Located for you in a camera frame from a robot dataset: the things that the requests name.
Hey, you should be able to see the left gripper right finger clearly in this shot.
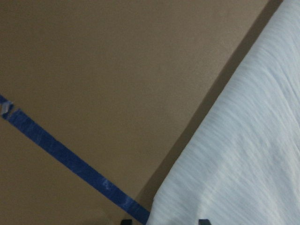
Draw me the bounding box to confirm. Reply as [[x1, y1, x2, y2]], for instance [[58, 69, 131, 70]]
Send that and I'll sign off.
[[198, 219, 211, 225]]

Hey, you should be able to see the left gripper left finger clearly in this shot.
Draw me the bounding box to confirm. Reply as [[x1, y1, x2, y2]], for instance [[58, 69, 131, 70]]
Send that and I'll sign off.
[[120, 219, 133, 225]]

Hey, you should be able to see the light blue button-up shirt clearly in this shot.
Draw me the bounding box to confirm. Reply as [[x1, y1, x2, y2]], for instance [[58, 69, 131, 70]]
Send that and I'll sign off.
[[148, 0, 300, 225]]

